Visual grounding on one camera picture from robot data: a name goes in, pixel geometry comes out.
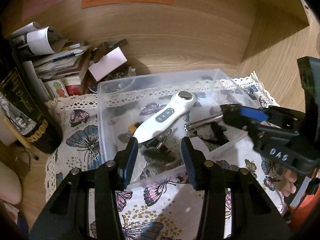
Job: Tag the dark wine bottle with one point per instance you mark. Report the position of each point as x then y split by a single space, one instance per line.
25 100

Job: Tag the stack of books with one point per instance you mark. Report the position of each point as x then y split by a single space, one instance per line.
65 62

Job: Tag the butterfly print tablecloth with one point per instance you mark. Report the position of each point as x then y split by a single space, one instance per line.
155 205

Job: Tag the pile of metal keys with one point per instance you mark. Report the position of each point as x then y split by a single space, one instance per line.
160 162

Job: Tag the white card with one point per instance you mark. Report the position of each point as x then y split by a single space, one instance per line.
107 62

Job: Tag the metal rod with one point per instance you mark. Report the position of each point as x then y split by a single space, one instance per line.
202 123

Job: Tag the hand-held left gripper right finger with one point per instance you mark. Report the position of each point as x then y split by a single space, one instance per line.
188 166

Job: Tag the yellow black small object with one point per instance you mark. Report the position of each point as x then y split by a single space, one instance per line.
133 128

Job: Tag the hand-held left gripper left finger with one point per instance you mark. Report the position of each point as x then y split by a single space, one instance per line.
130 161

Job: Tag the clear plastic box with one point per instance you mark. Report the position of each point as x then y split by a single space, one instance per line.
120 115

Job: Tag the white handheld massager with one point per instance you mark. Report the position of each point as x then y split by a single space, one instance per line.
162 120

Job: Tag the colourful printed card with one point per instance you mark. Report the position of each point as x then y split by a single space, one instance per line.
58 88

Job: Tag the orange garment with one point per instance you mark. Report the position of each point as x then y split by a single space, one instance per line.
305 212

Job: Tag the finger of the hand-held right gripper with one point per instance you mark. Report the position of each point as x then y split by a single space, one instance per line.
245 124
250 113

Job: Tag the pink sticky note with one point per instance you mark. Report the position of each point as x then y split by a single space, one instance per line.
45 0

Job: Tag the pink cup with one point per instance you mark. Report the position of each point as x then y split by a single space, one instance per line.
10 185

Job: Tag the person's right hand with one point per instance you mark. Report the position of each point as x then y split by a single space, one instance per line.
290 182

